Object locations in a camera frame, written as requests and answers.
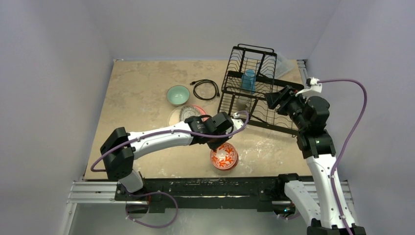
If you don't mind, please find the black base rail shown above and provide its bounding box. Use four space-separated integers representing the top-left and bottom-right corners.
115 176 296 216

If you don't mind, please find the pink and cream plate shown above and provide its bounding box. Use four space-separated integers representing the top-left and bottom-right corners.
167 105 207 126

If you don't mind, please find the purple loop cable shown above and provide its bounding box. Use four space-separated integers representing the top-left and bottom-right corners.
125 191 179 229

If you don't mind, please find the black wire dish rack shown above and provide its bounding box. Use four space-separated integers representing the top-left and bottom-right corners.
217 44 303 136

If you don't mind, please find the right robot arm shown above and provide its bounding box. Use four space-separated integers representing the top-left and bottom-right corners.
265 86 366 235

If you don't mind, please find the mint green bowl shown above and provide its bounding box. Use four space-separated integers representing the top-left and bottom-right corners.
166 85 190 106

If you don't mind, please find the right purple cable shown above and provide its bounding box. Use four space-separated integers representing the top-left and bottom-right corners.
311 77 369 235

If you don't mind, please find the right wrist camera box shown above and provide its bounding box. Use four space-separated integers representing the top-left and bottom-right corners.
295 77 323 97

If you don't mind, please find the red floral bowl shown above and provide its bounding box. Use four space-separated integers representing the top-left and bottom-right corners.
209 142 239 170

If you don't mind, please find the blue polka dot mug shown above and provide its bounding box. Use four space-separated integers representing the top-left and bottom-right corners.
241 70 256 93

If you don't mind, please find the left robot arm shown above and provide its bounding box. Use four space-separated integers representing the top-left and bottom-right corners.
91 111 249 200

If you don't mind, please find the black coiled cable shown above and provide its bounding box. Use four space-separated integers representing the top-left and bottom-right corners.
190 79 221 101

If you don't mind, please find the grey speckled plate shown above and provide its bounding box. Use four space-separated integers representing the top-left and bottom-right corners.
179 105 201 121

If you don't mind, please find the small grey mug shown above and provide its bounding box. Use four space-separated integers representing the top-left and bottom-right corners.
235 96 251 111

